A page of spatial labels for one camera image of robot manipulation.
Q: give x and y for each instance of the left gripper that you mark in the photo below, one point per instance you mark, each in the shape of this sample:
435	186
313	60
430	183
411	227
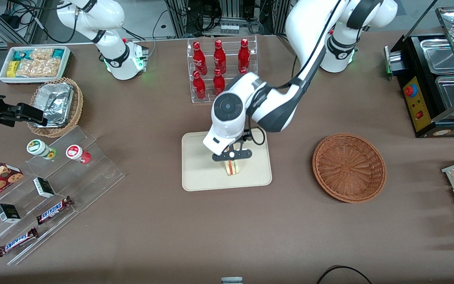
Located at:
246	136

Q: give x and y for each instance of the triangular sandwich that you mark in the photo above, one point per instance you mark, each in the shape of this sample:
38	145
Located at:
231	169

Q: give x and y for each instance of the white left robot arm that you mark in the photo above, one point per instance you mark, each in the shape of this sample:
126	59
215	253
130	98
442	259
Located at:
274	106

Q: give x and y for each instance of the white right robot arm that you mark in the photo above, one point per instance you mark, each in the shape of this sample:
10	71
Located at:
112	15

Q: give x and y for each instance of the beige plastic tray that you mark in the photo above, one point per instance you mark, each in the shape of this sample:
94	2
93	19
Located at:
195	169

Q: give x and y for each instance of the light tan wicker basket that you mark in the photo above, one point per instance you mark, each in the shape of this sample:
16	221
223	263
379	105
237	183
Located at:
78	106

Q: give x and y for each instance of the round brown wicker basket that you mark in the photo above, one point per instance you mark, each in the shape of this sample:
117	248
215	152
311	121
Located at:
349	167

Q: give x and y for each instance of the green lidded white cup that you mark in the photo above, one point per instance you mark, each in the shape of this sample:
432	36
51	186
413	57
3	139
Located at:
36	146

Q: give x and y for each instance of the silver foil container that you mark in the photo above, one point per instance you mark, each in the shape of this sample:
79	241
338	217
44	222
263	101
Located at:
55	102

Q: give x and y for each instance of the white rectangular snack bin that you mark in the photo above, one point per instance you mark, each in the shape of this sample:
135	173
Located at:
4	77

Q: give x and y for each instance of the yellow snack packet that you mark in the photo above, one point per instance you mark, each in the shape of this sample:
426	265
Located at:
12	69

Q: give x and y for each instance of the large clear peanut snack bag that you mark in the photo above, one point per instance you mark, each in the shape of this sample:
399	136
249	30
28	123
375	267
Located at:
38	69

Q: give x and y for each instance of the red cola bottle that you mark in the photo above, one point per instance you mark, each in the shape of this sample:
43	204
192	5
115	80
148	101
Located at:
244	57
199	59
243	71
219	58
218	83
199	87

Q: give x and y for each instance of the teal snack packet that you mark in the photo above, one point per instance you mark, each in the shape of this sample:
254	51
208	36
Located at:
21	55
58	53

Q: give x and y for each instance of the small clear peanut snack bag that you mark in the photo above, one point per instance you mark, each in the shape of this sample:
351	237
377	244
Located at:
41	53

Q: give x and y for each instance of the red lidded white cup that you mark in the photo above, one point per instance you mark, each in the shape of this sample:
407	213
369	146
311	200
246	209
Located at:
74	152

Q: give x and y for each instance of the clear acrylic bottle rack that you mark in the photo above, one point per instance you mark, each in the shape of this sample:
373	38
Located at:
190	79

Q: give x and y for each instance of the small black carton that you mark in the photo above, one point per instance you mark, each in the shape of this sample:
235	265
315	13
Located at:
8	213
43	187

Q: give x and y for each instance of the clear acrylic stepped display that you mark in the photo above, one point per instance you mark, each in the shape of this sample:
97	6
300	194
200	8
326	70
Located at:
93	173

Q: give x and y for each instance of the brown snickers bar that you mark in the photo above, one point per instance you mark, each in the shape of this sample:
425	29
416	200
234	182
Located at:
53	210
17	241

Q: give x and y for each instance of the white power strip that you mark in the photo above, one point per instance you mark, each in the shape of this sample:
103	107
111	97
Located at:
229	29

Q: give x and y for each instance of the black food warmer machine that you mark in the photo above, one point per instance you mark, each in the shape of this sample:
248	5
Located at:
418	102

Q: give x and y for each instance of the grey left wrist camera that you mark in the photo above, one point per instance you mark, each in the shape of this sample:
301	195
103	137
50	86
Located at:
221	156

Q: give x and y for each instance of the aluminium frame rack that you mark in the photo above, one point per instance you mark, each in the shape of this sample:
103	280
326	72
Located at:
231	10

